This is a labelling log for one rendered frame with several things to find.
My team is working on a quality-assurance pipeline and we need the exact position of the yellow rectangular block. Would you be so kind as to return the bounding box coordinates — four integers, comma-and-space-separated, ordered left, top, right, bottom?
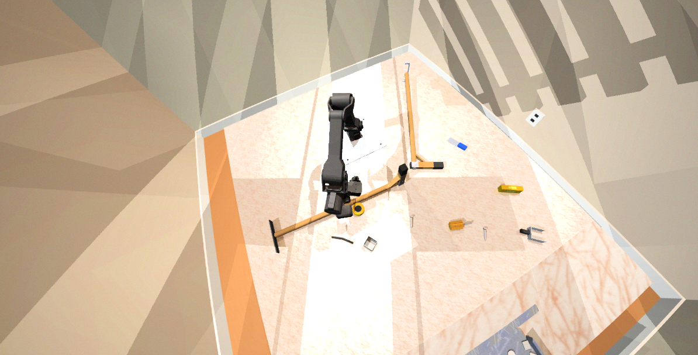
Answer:
497, 185, 524, 193

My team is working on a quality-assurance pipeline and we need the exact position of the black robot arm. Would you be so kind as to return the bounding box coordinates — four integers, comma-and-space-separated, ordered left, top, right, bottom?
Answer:
321, 93, 364, 215

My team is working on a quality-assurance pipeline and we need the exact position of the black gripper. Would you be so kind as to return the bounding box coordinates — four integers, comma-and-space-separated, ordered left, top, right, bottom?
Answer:
336, 189, 353, 219

